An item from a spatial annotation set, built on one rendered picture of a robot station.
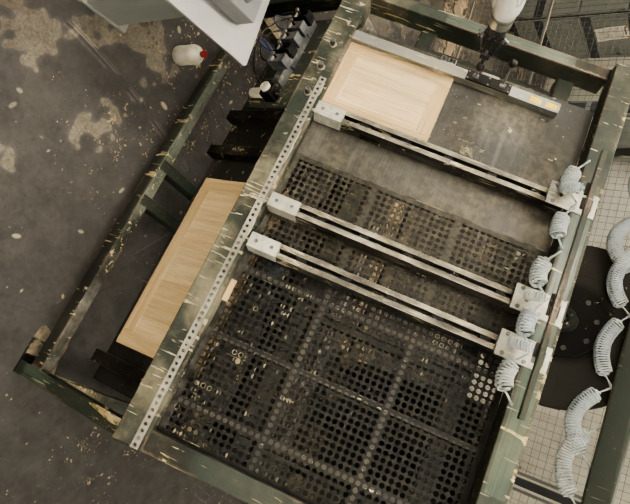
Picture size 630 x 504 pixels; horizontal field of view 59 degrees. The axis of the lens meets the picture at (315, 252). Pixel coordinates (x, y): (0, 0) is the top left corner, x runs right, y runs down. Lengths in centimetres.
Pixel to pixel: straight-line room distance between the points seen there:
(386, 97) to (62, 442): 223
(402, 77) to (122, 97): 131
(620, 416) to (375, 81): 170
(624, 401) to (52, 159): 258
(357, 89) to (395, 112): 20
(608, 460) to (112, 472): 238
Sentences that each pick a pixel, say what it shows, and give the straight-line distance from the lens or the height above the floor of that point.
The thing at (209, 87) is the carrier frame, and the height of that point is 18.
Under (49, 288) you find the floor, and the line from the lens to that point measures 280.
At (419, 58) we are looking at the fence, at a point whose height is 117.
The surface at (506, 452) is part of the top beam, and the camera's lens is 211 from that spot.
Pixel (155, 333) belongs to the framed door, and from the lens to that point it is 258.
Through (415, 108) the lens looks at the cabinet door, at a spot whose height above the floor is 122.
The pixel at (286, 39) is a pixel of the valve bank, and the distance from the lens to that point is 260.
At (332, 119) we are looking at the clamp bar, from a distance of 239.
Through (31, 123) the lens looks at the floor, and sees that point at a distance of 268.
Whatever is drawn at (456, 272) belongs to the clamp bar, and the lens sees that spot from 219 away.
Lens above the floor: 242
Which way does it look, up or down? 37 degrees down
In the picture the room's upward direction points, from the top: 102 degrees clockwise
